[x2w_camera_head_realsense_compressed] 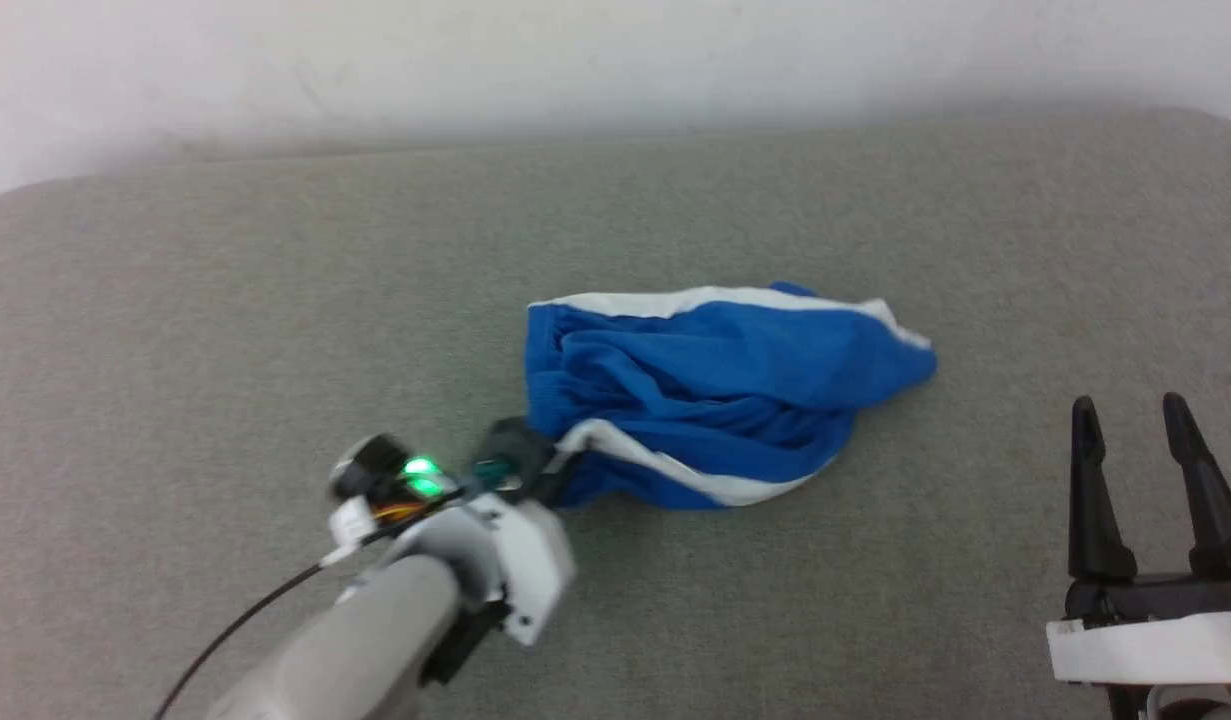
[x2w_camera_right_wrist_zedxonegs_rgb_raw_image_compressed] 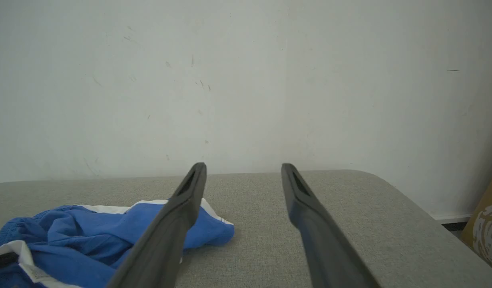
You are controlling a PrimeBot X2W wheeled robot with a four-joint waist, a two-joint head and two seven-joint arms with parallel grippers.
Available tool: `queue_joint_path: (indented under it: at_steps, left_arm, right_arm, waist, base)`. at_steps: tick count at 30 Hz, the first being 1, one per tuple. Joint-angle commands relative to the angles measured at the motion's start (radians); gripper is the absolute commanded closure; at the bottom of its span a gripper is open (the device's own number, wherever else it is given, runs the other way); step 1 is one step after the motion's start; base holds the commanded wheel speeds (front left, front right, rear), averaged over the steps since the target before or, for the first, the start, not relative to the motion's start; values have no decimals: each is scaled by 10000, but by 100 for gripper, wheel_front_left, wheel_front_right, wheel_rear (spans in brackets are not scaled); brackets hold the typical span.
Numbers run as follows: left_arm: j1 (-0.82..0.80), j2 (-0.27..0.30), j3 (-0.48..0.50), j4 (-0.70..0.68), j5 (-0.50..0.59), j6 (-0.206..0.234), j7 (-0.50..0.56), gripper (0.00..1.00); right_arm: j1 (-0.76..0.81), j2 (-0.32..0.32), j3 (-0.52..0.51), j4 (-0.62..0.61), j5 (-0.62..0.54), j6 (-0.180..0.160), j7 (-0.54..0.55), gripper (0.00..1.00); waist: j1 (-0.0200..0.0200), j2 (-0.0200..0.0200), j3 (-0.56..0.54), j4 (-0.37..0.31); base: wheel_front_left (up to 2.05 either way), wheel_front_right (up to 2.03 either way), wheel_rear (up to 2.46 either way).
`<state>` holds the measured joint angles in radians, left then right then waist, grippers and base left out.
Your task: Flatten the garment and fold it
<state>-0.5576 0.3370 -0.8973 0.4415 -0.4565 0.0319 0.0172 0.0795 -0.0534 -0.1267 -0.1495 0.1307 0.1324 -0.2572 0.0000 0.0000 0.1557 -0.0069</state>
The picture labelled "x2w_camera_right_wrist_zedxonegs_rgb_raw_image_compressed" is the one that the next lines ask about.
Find blue and white garment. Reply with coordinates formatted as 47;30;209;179
0;198;235;288

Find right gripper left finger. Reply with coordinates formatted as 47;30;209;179
106;162;207;288

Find white skirting board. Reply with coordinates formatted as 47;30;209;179
429;212;475;224

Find brown printed cardboard box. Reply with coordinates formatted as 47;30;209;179
461;164;492;276

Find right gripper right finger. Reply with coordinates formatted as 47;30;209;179
281;163;381;288

